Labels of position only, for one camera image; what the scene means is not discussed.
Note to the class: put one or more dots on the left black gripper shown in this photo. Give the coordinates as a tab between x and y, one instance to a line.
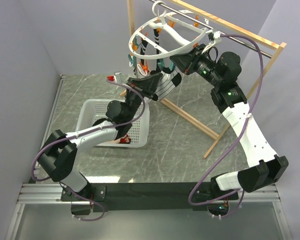
147	86

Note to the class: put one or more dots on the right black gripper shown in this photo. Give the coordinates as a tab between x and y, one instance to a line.
187	62

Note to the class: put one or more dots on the round white clip hanger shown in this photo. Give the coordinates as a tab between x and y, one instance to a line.
164	21

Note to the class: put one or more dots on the white black striped sock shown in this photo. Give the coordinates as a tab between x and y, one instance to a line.
171	78

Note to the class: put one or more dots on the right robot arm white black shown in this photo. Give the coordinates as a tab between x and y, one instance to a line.
265	167

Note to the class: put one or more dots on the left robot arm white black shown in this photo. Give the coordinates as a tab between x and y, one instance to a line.
58	155

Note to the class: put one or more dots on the orange clip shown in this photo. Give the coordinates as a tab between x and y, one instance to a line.
143	69

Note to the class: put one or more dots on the teal clip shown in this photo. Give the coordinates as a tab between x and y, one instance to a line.
171	67

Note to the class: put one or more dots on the black sock white stripes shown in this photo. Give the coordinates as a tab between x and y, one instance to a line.
157	36

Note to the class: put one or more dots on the pink sock with red pattern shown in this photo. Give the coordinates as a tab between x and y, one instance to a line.
123	140

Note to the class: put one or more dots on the white plastic basket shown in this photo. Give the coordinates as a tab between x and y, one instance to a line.
95	109

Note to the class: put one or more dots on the metal hanging rod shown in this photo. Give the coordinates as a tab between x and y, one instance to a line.
177	6

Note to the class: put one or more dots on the black base beam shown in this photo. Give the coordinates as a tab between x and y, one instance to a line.
144	196

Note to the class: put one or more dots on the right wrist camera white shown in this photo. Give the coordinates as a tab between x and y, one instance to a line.
214	37

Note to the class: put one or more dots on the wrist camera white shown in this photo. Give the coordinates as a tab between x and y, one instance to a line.
115	78
214	37

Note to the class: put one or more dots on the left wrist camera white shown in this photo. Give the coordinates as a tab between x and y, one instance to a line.
115	78

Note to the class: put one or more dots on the wooden drying rack frame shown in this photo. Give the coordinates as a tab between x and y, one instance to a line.
177	43

